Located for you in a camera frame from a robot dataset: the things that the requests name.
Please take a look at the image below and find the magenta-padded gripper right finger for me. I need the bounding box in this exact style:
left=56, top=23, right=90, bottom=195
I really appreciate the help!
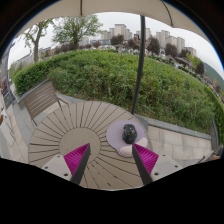
left=131, top=142, right=184, bottom=186

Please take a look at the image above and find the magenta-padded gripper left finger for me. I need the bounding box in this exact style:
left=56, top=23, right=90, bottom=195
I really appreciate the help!
left=41, top=142, right=92, bottom=186

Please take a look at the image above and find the black computer mouse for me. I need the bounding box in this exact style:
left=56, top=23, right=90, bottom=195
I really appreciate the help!
left=121, top=123, right=139, bottom=145

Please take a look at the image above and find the lilac mouse pad with wrist rest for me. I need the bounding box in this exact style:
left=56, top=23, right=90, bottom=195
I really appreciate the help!
left=105, top=119, right=150, bottom=159

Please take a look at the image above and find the brown slatted outdoor chair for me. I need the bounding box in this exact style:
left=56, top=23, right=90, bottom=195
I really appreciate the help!
left=19, top=79, right=63, bottom=127

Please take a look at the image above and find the green hedge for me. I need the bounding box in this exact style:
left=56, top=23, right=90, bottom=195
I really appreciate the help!
left=13, top=49, right=224, bottom=135

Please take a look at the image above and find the dark parasol pole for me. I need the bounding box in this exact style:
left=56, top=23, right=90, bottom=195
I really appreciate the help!
left=130, top=14, right=147, bottom=116

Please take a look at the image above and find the thin-trunked leaning tree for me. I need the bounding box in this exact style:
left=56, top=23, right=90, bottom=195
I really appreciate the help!
left=22, top=18, right=55, bottom=65

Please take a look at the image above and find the group of high-rise buildings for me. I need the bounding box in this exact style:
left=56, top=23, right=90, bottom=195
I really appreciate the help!
left=99, top=23, right=198, bottom=58

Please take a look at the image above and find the round-crowned green tree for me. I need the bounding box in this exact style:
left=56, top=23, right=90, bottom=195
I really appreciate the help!
left=51, top=14, right=104, bottom=48

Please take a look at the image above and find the beige parasol canopy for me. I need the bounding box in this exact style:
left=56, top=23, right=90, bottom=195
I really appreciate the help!
left=19, top=0, right=212, bottom=43

